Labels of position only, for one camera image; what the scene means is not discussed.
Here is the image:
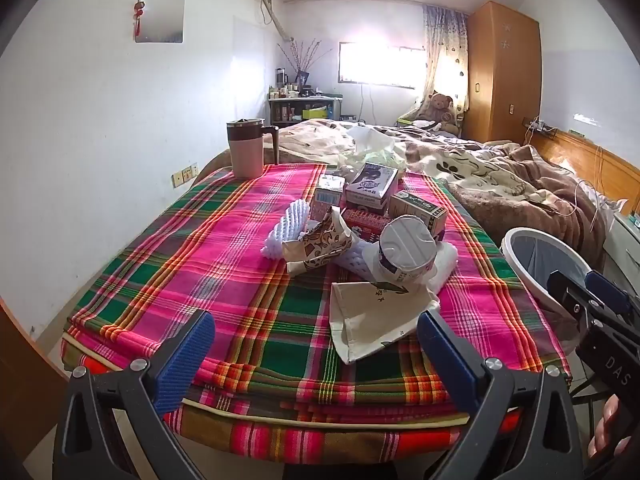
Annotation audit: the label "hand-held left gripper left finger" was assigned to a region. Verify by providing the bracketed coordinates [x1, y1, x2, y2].
[57, 309, 217, 480]

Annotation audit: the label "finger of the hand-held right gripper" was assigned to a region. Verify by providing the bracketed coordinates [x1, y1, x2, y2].
[546, 270, 608, 328]
[586, 270, 640, 323]

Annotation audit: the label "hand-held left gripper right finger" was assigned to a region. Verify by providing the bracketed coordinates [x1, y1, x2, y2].
[417, 309, 584, 480]

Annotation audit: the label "white trash bin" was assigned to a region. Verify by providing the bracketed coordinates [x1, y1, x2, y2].
[501, 227, 608, 361]

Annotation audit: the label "white towel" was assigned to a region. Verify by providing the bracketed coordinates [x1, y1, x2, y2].
[425, 242, 460, 293]

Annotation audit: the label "white foam sleeve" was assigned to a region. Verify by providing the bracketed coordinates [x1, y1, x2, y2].
[332, 240, 383, 281]

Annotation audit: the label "ribbed white foam net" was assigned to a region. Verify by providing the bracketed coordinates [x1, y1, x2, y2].
[260, 199, 321, 261]

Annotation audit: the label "person's right hand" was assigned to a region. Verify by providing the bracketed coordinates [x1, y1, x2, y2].
[586, 394, 624, 459]

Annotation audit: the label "white nightstand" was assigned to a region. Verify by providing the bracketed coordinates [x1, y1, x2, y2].
[602, 200, 640, 281]

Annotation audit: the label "white paper bag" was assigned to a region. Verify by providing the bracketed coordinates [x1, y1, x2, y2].
[329, 280, 441, 365]

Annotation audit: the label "plaid tablecloth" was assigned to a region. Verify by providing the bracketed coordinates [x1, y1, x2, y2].
[60, 162, 573, 466]

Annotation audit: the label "white lidded paper cup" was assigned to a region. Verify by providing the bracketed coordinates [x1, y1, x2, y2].
[372, 215, 438, 293]

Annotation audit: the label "wooden headboard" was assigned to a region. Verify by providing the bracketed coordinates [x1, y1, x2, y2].
[522, 127, 640, 216]

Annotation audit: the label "bed with brown blanket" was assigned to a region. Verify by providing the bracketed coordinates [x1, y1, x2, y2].
[277, 120, 608, 261]

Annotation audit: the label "green and brown box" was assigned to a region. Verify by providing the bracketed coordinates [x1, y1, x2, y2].
[387, 191, 448, 241]

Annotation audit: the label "red drink can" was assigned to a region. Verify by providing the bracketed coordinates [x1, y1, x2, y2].
[342, 207, 396, 243]

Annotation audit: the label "brown patterned paper bag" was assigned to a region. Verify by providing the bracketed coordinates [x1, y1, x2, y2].
[282, 207, 353, 276]

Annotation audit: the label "power strip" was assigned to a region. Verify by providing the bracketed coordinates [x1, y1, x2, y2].
[522, 117, 558, 136]

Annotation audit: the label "purple and white box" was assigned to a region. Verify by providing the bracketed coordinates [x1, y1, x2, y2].
[345, 162, 401, 211]

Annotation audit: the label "small white carton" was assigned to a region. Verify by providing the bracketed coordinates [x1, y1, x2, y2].
[314, 174, 347, 221]

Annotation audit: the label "pink mug with brown lid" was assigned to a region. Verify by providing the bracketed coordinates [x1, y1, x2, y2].
[226, 118, 279, 180]

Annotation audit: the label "yellow tissue pack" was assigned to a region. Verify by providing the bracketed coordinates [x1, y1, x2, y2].
[336, 126, 408, 181]

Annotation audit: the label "brown teddy bear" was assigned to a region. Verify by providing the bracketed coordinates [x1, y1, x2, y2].
[424, 92, 458, 133]

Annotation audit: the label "wooden wardrobe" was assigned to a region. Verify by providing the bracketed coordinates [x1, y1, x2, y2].
[465, 1, 542, 146]

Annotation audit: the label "patterned curtain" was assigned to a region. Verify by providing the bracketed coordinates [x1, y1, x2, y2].
[422, 4, 471, 116]

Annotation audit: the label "grey shelf unit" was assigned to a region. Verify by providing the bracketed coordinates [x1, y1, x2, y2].
[268, 94, 345, 123]

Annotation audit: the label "row of bottles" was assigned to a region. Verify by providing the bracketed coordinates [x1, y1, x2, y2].
[270, 67, 321, 100]

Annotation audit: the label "window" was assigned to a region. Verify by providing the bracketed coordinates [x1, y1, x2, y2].
[338, 41, 428, 88]

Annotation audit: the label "dried branches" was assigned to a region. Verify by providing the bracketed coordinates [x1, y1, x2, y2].
[277, 37, 333, 86]

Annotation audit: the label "air conditioner pipe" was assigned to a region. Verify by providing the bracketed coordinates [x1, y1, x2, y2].
[255, 0, 294, 43]

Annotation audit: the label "white cable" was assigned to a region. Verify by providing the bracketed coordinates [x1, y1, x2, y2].
[570, 145, 607, 231]

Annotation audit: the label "wall socket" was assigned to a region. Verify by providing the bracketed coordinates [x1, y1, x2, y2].
[171, 162, 199, 188]

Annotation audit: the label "silver wall sheet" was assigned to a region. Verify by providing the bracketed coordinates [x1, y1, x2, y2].
[135, 0, 186, 44]

